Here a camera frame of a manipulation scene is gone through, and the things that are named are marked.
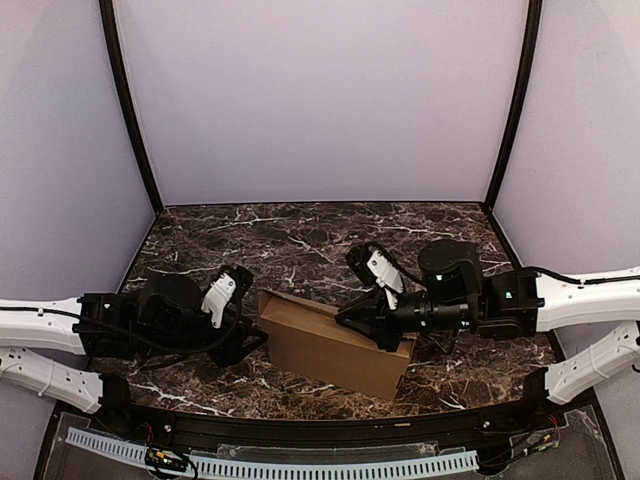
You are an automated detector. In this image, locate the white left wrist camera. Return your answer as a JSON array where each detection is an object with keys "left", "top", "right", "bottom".
[{"left": 201, "top": 265, "right": 254, "bottom": 329}]

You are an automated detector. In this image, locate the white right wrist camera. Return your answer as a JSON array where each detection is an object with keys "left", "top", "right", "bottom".
[{"left": 346, "top": 242, "right": 405, "bottom": 310}]

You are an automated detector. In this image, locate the black frame post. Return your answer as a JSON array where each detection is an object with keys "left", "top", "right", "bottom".
[
  {"left": 98, "top": 0, "right": 164, "bottom": 216},
  {"left": 483, "top": 0, "right": 543, "bottom": 214}
]

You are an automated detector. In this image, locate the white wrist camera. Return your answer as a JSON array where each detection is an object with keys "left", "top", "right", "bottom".
[
  {"left": 346, "top": 242, "right": 405, "bottom": 310},
  {"left": 201, "top": 265, "right": 254, "bottom": 329}
]

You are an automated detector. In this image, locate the grey slotted cable duct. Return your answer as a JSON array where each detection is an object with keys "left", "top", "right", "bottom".
[{"left": 65, "top": 427, "right": 479, "bottom": 479}]

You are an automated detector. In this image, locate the brown cardboard box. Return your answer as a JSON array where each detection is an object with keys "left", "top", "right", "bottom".
[{"left": 258, "top": 290, "right": 416, "bottom": 400}]

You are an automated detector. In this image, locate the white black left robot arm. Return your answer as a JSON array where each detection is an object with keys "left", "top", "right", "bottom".
[{"left": 1, "top": 266, "right": 268, "bottom": 414}]

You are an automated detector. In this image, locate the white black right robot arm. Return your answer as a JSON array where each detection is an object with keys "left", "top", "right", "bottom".
[{"left": 335, "top": 239, "right": 639, "bottom": 405}]

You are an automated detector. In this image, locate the small green circuit board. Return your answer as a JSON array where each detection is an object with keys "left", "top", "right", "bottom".
[{"left": 144, "top": 447, "right": 190, "bottom": 472}]

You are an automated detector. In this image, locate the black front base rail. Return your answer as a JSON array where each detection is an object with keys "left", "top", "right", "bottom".
[{"left": 49, "top": 384, "right": 609, "bottom": 459}]

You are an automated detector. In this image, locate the black right frame post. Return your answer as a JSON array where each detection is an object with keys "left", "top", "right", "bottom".
[{"left": 483, "top": 0, "right": 543, "bottom": 214}]

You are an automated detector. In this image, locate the black left frame post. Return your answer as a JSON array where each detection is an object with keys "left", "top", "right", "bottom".
[{"left": 98, "top": 0, "right": 164, "bottom": 216}]

